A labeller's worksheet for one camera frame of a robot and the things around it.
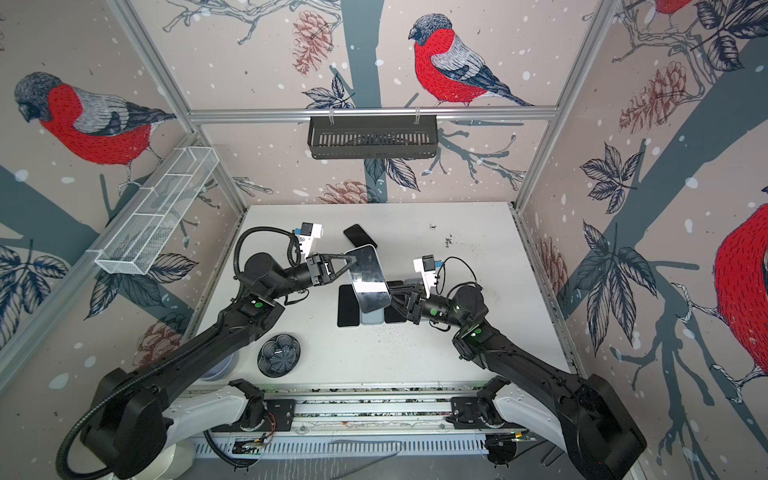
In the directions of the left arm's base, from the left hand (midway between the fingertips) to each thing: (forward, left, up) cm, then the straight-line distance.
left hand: (352, 265), depth 63 cm
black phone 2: (-1, -3, -4) cm, 6 cm away
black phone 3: (+4, +5, -32) cm, 32 cm away
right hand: (-4, -6, -9) cm, 11 cm away
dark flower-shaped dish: (-8, +24, -33) cm, 42 cm away
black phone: (+34, +4, -32) cm, 46 cm away
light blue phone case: (+3, -4, -34) cm, 34 cm away
